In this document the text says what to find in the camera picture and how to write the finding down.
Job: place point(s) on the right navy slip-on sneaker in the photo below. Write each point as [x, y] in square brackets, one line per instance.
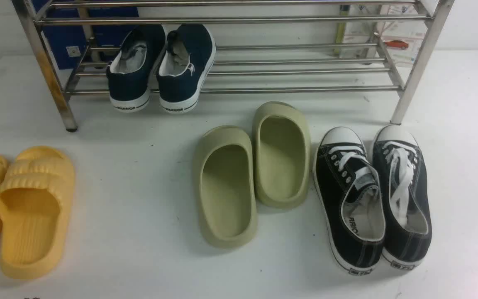
[189, 56]

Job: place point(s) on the white poster with red car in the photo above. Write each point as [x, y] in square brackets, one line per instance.
[403, 39]

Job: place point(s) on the right olive green slipper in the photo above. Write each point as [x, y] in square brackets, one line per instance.
[282, 148]

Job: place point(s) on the olive green slipper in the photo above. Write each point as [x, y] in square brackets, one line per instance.
[282, 148]
[223, 181]

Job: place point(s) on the left navy slip-on sneaker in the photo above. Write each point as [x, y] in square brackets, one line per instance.
[128, 74]

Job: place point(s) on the blue box behind rack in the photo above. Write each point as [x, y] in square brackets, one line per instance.
[67, 42]

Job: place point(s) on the right yellow slide sandal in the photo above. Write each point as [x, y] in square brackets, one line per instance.
[36, 198]

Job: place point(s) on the black canvas sneaker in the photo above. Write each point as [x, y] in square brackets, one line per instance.
[398, 159]
[349, 190]

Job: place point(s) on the left olive green slipper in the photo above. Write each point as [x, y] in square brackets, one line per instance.
[223, 181]

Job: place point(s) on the stainless steel shoe rack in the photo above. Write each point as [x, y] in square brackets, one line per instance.
[33, 21]

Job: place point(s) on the navy slip-on sneaker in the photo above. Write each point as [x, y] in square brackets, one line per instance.
[128, 74]
[189, 56]

